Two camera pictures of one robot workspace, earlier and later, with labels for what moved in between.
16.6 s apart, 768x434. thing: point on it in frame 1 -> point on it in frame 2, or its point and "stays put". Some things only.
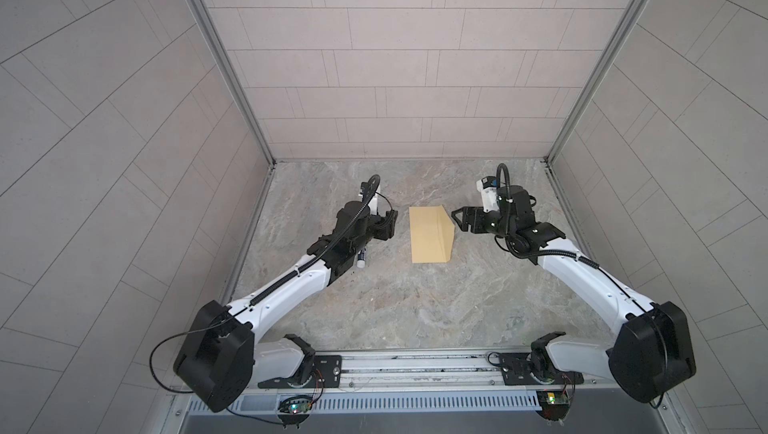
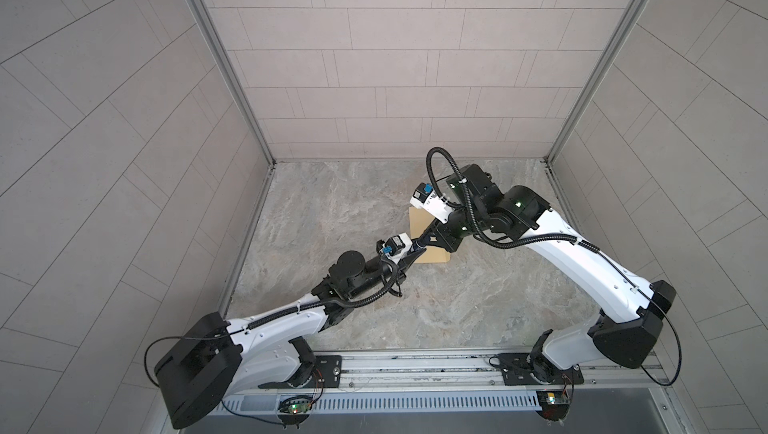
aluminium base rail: (450, 370) stays put
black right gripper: (476, 212) -> (443, 237)
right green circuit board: (554, 404) stays put
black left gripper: (385, 227) -> (405, 265)
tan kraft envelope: (432, 234) stays put
